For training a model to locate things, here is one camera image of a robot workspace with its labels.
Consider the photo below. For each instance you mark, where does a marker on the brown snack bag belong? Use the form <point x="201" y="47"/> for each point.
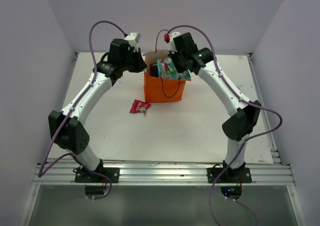
<point x="153" y="67"/>

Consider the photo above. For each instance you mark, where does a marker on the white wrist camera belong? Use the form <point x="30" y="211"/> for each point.
<point x="169" y="38"/>
<point x="133" y="38"/>

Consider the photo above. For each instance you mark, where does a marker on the aluminium rail frame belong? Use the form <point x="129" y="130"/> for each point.
<point x="171" y="174"/>

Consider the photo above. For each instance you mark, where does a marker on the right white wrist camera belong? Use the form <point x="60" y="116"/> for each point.
<point x="169" y="38"/>

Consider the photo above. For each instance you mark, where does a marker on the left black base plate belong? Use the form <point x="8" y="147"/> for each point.
<point x="104" y="175"/>

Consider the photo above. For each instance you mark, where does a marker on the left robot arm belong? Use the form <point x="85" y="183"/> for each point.
<point x="67" y="127"/>

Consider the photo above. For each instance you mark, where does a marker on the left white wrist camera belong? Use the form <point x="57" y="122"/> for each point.
<point x="133" y="38"/>

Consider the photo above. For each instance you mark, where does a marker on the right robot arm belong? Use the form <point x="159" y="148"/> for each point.
<point x="243" y="113"/>

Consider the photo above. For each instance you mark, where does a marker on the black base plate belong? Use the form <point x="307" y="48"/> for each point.
<point x="239" y="175"/>
<point x="104" y="175"/>

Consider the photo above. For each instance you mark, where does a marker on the small pink snack packet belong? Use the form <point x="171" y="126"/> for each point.
<point x="139" y="107"/>

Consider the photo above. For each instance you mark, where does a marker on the blue sea salt chips bag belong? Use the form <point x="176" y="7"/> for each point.
<point x="155" y="74"/>

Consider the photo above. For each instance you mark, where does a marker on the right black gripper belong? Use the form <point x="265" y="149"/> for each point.
<point x="180" y="69"/>

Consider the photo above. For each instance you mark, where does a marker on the orange paper bag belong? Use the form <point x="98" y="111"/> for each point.
<point x="159" y="90"/>

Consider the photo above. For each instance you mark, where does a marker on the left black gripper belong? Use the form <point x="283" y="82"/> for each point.
<point x="140" y="65"/>

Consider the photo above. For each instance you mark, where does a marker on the green Fox's candy bag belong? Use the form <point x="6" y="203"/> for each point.
<point x="167" y="70"/>

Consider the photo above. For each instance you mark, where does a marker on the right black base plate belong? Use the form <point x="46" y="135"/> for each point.
<point x="239" y="175"/>

